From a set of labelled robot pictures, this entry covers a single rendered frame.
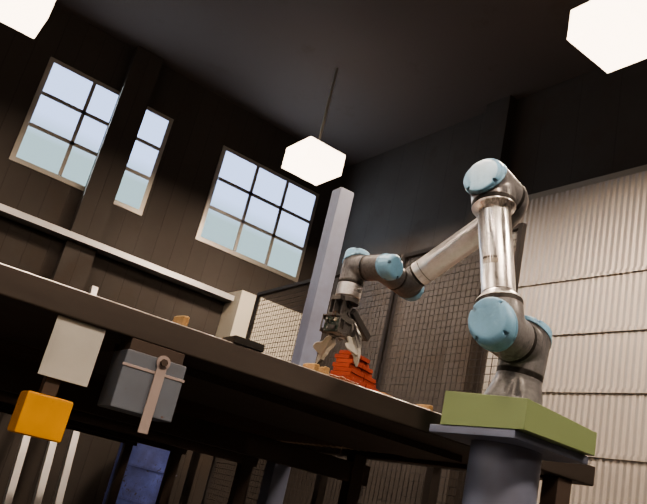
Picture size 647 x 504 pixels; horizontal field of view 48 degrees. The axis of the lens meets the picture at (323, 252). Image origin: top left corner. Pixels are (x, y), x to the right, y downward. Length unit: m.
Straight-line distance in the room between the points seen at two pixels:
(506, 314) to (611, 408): 3.80
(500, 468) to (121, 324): 0.91
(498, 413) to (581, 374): 3.99
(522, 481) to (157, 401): 0.84
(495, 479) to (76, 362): 0.96
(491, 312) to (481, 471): 0.37
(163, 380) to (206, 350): 0.12
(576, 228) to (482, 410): 4.53
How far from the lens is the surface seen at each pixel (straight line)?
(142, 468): 7.01
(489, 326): 1.75
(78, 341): 1.55
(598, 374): 5.63
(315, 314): 4.08
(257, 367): 1.67
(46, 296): 1.53
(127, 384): 1.54
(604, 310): 5.77
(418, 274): 2.14
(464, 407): 1.81
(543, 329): 1.89
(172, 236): 7.94
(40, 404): 1.50
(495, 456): 1.80
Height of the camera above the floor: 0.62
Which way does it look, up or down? 19 degrees up
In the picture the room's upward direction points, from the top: 13 degrees clockwise
